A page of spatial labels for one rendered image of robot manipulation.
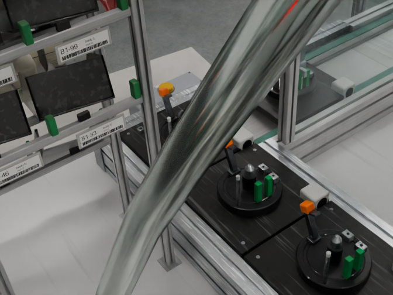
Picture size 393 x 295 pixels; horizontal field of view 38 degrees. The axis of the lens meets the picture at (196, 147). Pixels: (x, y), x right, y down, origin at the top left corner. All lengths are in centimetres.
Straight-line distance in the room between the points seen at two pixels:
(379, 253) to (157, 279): 46
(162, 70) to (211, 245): 82
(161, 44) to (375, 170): 242
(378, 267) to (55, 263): 68
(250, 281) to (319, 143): 50
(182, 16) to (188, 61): 213
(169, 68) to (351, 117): 63
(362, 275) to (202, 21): 301
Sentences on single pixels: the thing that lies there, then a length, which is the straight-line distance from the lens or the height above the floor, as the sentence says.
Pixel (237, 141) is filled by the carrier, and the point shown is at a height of 99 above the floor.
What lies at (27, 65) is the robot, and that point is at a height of 89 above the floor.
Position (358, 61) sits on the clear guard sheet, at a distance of 148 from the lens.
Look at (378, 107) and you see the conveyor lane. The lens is 163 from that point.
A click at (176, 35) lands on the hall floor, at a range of 379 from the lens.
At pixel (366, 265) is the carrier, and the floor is 99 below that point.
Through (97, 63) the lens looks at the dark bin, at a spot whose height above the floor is 136.
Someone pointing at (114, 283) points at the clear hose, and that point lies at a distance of 16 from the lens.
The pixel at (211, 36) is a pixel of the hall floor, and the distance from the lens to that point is 376.
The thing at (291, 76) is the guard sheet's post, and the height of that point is 115.
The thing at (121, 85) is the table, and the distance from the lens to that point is 182.
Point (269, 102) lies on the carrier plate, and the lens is 151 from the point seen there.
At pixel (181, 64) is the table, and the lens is 189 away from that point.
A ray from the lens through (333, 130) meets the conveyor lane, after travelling 151.
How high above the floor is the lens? 186
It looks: 40 degrees down
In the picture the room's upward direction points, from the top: 4 degrees counter-clockwise
